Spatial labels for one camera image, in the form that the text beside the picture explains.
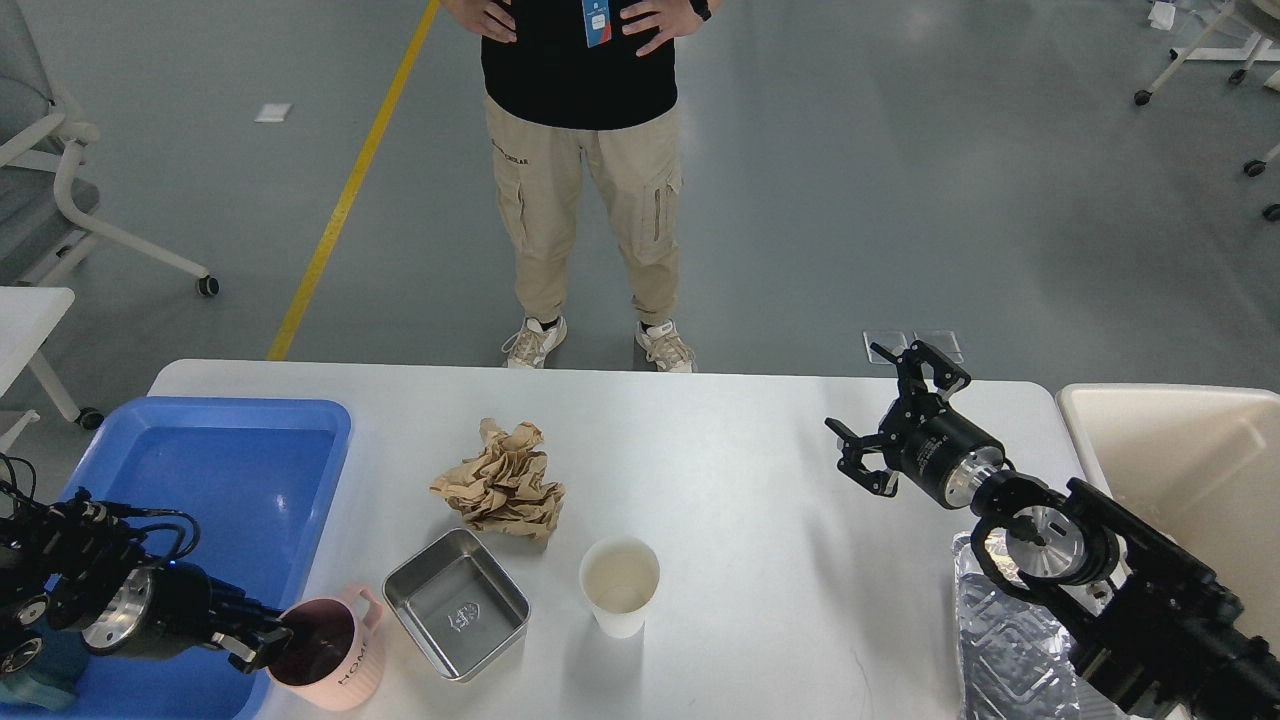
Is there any clear plastic floor plate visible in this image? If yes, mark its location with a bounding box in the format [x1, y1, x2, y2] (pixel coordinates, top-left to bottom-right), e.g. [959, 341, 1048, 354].
[863, 331, 910, 366]

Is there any person's right hand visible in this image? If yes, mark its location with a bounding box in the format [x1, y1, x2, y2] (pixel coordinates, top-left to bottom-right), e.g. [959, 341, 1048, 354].
[440, 0, 517, 44]

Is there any pink ceramic mug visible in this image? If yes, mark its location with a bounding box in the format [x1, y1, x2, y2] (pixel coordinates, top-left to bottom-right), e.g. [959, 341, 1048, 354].
[268, 583, 387, 712]

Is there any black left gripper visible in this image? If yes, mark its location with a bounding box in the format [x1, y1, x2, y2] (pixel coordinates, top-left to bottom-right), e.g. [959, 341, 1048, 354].
[82, 562, 288, 675]

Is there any person's left hand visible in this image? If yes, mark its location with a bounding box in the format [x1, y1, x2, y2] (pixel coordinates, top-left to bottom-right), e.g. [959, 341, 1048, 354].
[620, 1, 723, 56]

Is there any aluminium foil tray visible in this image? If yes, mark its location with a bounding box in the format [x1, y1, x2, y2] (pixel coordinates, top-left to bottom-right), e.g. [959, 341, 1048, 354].
[952, 533, 1125, 719]

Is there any crumpled brown paper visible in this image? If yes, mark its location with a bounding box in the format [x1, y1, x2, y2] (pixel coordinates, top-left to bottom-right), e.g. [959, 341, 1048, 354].
[429, 418, 564, 544]

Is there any square stainless steel tray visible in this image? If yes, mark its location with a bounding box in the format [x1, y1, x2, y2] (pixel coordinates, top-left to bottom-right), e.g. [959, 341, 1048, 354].
[383, 528, 531, 683]

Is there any blue plastic tray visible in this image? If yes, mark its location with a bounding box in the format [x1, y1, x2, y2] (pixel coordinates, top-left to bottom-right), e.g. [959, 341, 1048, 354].
[3, 397, 351, 719]

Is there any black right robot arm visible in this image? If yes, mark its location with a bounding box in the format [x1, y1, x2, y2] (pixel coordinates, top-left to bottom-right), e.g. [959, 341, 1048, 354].
[826, 340, 1279, 719]

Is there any white chair base with casters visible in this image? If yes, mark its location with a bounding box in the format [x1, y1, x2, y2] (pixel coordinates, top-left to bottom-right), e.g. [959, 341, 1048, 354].
[1133, 1, 1277, 228]

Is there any beige plastic bin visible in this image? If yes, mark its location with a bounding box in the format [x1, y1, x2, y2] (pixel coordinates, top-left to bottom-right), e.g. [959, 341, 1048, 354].
[1057, 383, 1279, 644]

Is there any person in black shirt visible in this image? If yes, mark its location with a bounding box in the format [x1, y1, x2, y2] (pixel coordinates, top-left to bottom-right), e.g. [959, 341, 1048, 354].
[479, 1, 696, 373]

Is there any teal mug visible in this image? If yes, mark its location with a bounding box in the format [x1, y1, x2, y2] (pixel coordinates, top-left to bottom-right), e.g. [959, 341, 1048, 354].
[1, 639, 84, 712]

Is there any small white side table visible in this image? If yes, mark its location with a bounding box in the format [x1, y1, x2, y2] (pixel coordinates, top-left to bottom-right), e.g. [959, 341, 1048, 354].
[1, 286, 105, 430]

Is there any white paper cup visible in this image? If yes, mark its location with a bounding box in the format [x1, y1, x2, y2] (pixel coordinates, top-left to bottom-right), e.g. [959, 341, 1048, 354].
[579, 536, 660, 639]

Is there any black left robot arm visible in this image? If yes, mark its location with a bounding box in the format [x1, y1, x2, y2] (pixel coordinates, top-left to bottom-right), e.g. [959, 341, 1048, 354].
[1, 455, 294, 676]

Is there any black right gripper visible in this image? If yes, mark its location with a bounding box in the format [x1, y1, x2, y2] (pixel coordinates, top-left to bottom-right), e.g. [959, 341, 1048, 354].
[826, 340, 1006, 509]

